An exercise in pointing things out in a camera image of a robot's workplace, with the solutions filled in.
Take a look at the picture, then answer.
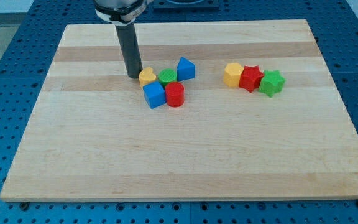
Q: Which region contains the yellow heart block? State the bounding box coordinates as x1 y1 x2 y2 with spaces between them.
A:
139 67 157 88

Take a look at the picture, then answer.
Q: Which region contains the blue triangular prism block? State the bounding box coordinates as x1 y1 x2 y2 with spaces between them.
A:
177 57 196 81

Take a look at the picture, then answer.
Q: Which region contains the blue cube block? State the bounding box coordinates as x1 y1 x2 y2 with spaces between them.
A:
143 82 167 109

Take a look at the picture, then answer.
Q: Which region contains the yellow hexagon block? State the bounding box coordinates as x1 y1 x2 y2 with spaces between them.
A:
223 63 244 88

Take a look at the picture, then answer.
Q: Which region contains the green star block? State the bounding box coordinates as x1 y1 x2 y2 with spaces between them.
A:
258 70 286 97

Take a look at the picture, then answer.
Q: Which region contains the green cylinder block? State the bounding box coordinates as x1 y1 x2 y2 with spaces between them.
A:
158 68 177 88

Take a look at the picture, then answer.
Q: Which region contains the light wooden board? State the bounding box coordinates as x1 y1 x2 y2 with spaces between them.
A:
0 19 358 202

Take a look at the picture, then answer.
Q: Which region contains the red cylinder block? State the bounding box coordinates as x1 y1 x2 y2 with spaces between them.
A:
165 82 185 107

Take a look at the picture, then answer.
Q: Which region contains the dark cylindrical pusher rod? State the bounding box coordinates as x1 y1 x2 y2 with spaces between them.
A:
116 23 142 78

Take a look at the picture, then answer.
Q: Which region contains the red star block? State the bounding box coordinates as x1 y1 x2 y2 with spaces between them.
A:
239 65 264 93

